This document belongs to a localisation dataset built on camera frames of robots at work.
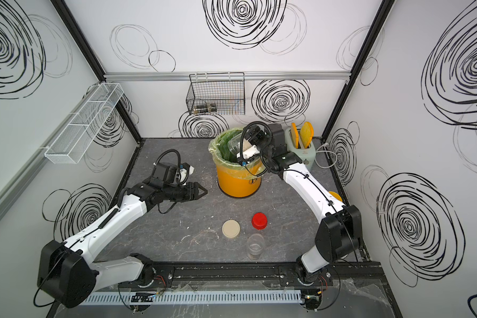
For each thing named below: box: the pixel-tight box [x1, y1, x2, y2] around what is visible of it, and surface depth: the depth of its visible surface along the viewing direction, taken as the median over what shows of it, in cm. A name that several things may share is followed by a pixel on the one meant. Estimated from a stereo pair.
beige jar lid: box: [221, 219, 241, 238], surface depth 86 cm
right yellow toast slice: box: [300, 121, 315, 149], surface depth 98 cm
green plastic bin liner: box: [208, 127, 266, 179], surface depth 80 cm
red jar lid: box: [251, 212, 269, 230], surface depth 88 cm
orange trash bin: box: [215, 165, 263, 199], surface depth 95 cm
